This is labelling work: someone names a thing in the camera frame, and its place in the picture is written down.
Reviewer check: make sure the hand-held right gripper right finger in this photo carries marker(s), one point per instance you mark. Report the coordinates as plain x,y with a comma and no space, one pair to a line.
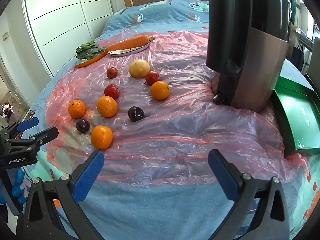
223,177

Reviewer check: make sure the dark purple plum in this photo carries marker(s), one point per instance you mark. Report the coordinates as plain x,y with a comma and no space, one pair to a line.
82,125
136,113

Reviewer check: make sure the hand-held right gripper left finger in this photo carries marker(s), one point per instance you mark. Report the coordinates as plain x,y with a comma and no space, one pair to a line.
88,177

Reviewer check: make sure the red apple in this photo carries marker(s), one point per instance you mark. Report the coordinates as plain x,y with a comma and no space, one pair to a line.
111,91
111,72
152,77

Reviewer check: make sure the green leafy vegetable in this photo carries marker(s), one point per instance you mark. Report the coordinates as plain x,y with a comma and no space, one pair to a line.
87,50

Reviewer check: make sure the pink plastic sheet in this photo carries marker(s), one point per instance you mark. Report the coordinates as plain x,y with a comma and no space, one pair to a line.
175,135

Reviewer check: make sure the green tray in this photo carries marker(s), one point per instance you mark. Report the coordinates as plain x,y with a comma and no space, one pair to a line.
300,120

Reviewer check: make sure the orange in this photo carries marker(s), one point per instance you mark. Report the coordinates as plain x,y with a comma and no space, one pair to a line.
107,106
160,90
101,137
77,108

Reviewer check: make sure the white oval plate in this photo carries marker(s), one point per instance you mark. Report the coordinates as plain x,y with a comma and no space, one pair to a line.
125,52

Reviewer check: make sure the black and steel electric kettle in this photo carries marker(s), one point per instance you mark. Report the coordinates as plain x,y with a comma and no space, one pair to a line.
257,67

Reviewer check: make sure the person's left hand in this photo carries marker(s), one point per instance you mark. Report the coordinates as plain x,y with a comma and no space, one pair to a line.
18,187

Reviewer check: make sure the dark tote bag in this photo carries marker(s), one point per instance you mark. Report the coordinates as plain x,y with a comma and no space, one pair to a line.
297,55

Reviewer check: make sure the small carrot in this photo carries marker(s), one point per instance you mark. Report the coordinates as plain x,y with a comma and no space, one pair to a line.
92,59

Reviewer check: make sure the large carrot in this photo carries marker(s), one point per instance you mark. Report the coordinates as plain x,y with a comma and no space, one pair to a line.
130,42

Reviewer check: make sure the white wardrobe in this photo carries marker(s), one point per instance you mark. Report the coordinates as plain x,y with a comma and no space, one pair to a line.
62,17

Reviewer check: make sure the yellow apple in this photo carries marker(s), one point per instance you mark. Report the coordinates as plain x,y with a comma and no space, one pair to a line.
139,68

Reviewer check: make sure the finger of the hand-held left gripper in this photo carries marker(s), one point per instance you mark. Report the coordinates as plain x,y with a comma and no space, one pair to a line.
27,124
45,135

